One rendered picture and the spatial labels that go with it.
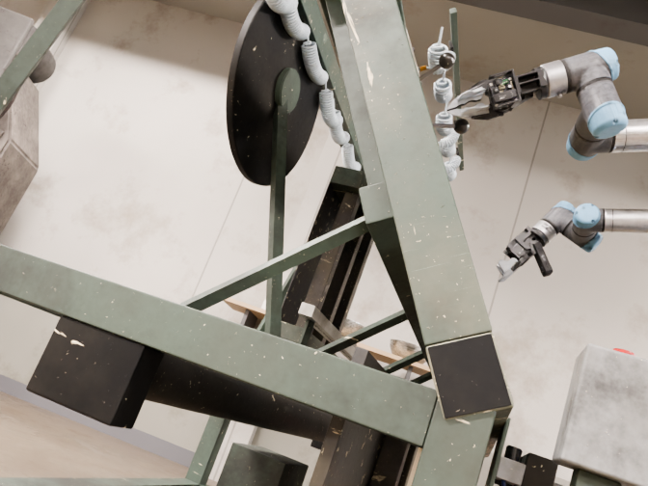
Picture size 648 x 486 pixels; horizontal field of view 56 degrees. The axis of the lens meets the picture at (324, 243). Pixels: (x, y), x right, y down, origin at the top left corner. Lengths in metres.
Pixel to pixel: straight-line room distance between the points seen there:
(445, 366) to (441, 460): 0.14
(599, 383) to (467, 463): 0.23
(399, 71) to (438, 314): 0.49
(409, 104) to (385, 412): 0.56
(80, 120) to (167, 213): 1.37
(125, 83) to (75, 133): 0.69
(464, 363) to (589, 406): 0.19
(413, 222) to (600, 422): 0.42
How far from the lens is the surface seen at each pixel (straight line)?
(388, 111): 1.18
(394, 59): 1.24
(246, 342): 1.07
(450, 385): 0.98
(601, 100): 1.42
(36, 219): 6.14
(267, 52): 2.38
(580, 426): 0.99
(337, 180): 2.85
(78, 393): 1.21
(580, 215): 2.03
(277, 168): 2.33
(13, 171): 5.57
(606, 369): 1.01
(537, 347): 5.17
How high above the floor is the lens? 0.69
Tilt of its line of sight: 15 degrees up
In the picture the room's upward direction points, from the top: 21 degrees clockwise
